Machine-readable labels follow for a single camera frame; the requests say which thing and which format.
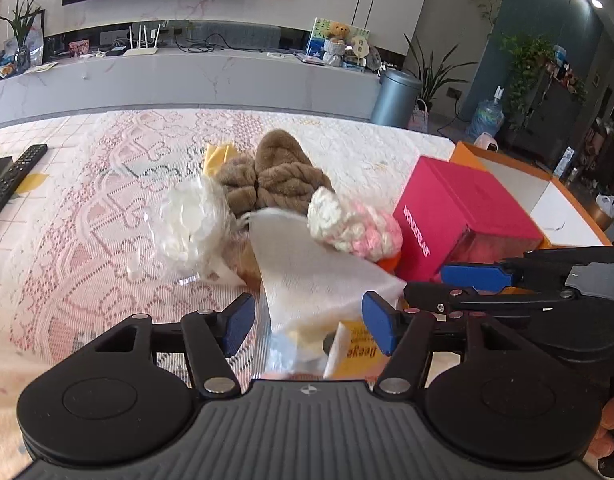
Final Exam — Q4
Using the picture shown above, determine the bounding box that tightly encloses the green vine plant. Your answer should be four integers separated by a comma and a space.
500, 35, 555, 131

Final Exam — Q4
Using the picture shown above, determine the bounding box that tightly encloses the pink white crochet toy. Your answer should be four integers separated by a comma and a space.
307, 186, 404, 262

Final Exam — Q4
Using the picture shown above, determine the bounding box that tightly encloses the white router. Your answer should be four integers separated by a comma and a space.
123, 24, 162, 57

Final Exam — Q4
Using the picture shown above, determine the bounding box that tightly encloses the woven bag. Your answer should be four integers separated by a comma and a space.
407, 99, 430, 133

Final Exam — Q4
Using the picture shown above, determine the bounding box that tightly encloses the black remote control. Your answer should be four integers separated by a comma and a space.
0, 144, 48, 233

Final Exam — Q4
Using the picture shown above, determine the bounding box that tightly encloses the large brown fluffy slipper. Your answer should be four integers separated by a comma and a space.
254, 130, 335, 216

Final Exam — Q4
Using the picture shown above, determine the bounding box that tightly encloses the yellow packet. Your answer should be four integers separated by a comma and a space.
323, 321, 393, 381

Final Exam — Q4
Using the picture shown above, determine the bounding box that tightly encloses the dark cabinet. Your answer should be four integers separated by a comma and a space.
507, 67, 595, 161

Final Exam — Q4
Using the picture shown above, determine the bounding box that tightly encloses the lace tablecloth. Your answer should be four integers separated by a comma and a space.
0, 107, 458, 396

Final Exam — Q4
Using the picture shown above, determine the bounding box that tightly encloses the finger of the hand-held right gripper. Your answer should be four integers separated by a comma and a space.
403, 281, 577, 319
439, 246, 614, 293

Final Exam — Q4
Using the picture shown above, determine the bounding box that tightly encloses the orange cardboard box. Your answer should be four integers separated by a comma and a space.
449, 141, 613, 248

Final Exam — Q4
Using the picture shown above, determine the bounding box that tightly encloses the white cloth pouch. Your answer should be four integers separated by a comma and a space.
239, 207, 408, 356

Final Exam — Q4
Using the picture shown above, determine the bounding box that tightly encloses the yellow cloth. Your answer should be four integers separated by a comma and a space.
202, 142, 243, 178

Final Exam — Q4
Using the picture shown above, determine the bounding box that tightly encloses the grey trash can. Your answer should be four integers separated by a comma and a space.
371, 69, 423, 128

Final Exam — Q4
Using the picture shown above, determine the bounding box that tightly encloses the clear plastic bag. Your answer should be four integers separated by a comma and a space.
127, 175, 238, 286

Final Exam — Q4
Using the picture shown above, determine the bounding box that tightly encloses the orange crochet fruit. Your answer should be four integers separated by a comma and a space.
374, 250, 403, 277

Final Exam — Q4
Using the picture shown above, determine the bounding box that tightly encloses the plant in glass vase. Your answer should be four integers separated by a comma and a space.
0, 0, 52, 73

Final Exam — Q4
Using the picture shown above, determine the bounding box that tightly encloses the pink box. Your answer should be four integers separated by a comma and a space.
392, 156, 545, 283

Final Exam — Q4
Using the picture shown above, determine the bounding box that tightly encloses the grey television console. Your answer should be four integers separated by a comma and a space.
0, 20, 383, 131

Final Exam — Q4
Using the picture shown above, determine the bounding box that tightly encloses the blue water jug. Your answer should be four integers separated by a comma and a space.
466, 86, 505, 142

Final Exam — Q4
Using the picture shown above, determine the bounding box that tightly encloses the long-leaf potted plant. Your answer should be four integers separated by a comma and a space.
404, 35, 478, 106

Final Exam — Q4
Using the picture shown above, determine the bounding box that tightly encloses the picture board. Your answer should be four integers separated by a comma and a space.
305, 17, 370, 61

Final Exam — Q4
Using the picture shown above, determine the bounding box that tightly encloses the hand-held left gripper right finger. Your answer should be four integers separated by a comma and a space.
362, 291, 518, 398

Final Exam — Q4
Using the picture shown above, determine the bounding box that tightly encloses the teddy bear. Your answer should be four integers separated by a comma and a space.
323, 22, 352, 67

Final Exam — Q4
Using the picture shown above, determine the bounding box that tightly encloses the small brown fluffy slipper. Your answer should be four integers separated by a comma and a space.
214, 154, 260, 226

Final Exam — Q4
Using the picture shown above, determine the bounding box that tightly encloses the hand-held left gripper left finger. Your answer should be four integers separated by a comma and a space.
94, 292, 257, 398

